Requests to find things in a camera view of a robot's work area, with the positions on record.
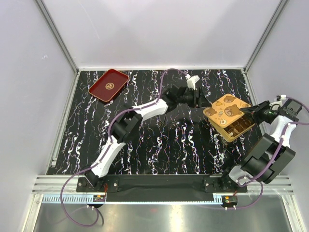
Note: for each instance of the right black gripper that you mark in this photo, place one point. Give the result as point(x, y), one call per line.
point(255, 110)

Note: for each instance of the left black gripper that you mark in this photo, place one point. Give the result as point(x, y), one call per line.
point(201, 101)

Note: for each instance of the gold chocolate box tray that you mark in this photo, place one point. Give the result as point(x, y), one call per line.
point(230, 130)

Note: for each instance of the silver square tin lid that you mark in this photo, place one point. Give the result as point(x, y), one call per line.
point(225, 110)

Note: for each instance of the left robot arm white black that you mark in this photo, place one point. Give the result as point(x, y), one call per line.
point(125, 126)

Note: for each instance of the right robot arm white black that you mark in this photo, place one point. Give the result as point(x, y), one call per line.
point(272, 153)

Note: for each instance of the red lacquer tray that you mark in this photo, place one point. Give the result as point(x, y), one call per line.
point(109, 85)

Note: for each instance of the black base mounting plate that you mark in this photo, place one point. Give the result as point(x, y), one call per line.
point(175, 186)

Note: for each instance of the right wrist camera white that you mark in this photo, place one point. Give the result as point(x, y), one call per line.
point(278, 100)

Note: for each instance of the right aluminium corner post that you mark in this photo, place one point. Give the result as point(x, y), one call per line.
point(267, 31)

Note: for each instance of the aluminium corner post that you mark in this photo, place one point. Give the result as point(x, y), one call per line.
point(52, 26)
point(267, 31)

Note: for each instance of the aluminium frame rail front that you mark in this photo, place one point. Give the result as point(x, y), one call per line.
point(112, 198)

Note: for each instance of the left aluminium corner post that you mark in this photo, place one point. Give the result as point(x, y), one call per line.
point(52, 26)

